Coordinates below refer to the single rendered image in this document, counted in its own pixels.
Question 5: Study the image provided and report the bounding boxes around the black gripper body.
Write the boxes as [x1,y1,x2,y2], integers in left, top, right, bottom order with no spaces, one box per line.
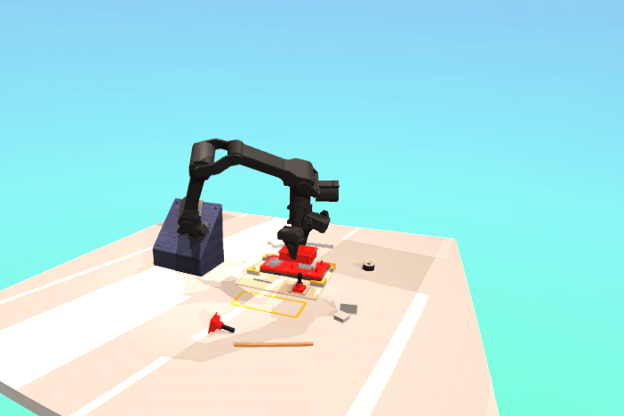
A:
[276,202,313,243]

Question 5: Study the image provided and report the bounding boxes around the small white block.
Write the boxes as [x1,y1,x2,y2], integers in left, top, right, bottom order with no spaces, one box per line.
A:
[333,310,350,323]

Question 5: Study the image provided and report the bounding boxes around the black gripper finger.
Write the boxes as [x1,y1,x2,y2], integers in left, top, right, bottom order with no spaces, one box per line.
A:
[283,237,304,260]
[299,228,313,246]

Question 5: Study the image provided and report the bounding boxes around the tan wooden flat bar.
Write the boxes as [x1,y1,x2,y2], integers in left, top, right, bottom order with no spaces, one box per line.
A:
[234,342,314,348]

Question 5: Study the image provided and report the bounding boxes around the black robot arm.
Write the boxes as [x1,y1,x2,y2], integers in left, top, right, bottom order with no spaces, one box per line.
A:
[177,138,340,242]

